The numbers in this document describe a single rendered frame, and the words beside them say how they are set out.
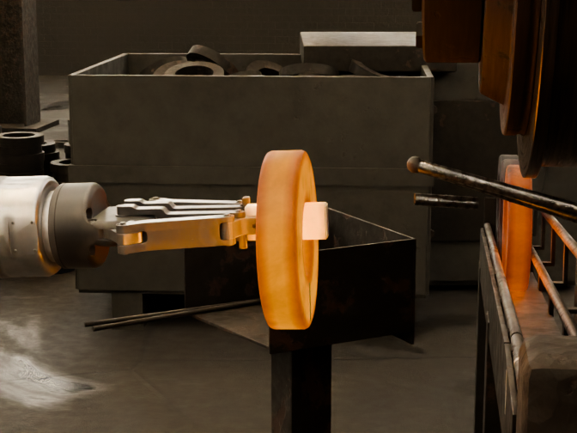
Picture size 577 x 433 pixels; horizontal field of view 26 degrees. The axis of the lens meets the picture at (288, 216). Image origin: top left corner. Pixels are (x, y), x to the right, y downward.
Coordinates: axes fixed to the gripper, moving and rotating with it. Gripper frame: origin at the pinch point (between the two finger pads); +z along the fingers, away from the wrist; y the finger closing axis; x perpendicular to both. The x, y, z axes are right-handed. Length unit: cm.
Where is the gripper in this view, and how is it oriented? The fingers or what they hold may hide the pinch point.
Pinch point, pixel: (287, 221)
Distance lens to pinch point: 107.0
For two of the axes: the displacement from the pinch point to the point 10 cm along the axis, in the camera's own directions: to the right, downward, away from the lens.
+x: -0.5, -9.8, -2.0
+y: -1.3, 2.0, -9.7
